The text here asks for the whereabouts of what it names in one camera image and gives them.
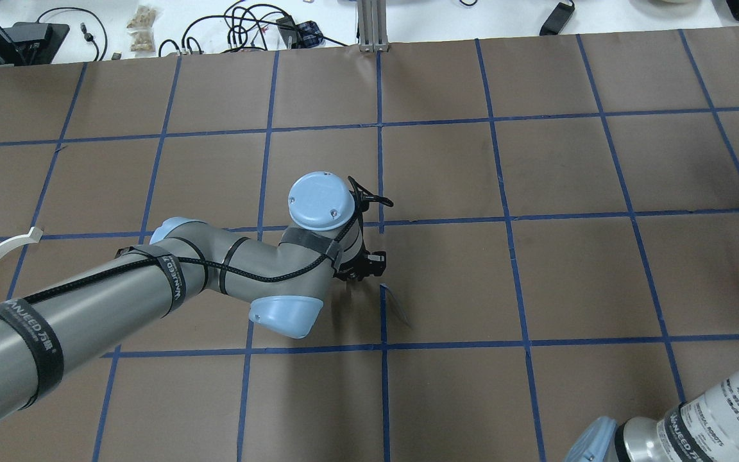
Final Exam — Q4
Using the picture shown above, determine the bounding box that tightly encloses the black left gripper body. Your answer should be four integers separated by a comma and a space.
334, 248, 387, 282

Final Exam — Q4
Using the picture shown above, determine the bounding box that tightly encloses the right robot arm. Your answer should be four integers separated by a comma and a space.
565, 371, 739, 461

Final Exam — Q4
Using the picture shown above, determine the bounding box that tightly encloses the aluminium frame post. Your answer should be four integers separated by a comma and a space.
355, 0, 389, 53

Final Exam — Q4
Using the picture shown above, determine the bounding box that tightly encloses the loose thin thread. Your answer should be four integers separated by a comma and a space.
380, 284, 411, 327

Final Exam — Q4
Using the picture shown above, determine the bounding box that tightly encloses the black power adapter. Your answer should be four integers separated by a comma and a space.
539, 1, 576, 36

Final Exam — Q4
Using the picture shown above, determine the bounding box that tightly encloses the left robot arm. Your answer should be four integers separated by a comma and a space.
0, 171, 394, 421

